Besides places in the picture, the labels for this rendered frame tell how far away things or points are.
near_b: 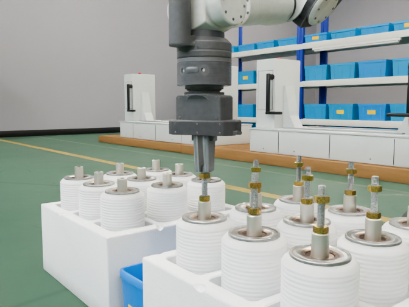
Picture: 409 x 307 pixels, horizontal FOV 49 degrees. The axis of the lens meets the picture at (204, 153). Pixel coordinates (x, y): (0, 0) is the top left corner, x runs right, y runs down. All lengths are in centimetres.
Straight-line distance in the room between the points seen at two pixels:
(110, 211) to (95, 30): 659
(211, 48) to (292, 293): 37
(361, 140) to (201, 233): 234
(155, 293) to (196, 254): 10
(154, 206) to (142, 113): 417
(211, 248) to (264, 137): 279
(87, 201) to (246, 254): 53
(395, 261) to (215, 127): 31
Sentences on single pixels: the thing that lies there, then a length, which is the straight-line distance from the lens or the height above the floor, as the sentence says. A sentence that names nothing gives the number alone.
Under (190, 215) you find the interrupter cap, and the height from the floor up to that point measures 25.
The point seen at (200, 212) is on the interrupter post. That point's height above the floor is 26.
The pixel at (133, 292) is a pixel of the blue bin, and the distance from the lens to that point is 89.
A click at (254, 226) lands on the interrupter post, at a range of 65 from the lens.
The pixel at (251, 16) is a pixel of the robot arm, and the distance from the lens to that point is 79.
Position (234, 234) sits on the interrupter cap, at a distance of 65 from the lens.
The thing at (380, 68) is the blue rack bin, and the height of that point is 89.
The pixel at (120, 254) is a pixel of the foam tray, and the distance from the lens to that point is 94.
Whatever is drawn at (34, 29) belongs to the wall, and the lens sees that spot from 710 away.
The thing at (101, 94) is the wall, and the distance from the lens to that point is 742.
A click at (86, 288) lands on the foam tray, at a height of 4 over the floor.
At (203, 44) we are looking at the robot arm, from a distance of 69.
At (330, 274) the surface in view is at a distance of 55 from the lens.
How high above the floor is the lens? 44
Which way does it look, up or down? 6 degrees down
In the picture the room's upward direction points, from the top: straight up
